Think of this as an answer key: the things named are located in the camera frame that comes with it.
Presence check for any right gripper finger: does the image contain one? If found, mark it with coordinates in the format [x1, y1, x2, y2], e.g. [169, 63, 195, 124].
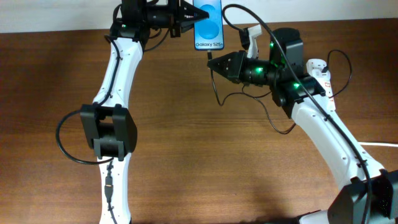
[207, 63, 229, 79]
[207, 52, 238, 68]

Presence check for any blue Galaxy smartphone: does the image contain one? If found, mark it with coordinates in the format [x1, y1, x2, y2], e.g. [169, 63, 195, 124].
[193, 0, 224, 50]

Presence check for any black USB charging cable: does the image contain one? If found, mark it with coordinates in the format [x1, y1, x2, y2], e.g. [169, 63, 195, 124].
[206, 49, 353, 135]

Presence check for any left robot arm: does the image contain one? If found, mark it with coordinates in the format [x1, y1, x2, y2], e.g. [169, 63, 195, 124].
[80, 0, 209, 223]

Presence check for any white USB charger plug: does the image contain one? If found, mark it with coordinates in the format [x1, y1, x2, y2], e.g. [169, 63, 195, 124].
[308, 68, 331, 82]

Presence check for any white power strip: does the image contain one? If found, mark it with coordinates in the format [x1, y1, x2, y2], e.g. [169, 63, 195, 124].
[306, 58, 336, 111]

